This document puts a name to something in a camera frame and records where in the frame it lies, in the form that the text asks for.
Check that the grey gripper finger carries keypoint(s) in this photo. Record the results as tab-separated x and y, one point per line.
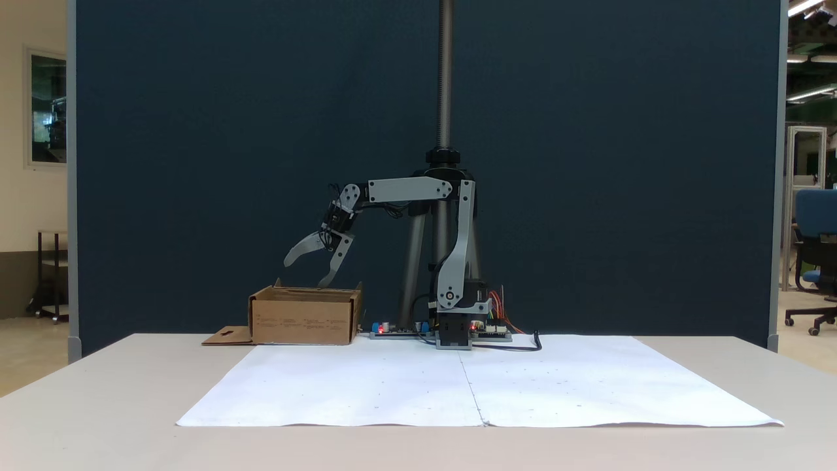
302	247
341	258

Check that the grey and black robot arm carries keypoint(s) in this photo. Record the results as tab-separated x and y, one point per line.
458	255

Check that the white metal frame rack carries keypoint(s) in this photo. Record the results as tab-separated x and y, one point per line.
805	140

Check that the dark wheeled cart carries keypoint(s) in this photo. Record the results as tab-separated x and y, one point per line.
52	275

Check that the brown cardboard box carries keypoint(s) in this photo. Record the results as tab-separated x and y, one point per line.
304	317

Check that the white paper sheet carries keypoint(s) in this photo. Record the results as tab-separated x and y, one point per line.
614	379
340	386

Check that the blue office chair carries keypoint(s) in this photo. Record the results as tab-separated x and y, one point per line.
814	212

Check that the fluorescent ceiling light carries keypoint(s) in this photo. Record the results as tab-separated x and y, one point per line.
811	93
804	6

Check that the dark blue partition panel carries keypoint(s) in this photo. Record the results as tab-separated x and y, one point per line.
196	131

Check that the blue circuit board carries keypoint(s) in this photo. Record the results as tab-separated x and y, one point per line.
399	331

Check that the metal tripod pole stand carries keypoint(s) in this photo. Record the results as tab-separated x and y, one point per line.
444	65

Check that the framed window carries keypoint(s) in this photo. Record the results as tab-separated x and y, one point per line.
49	108

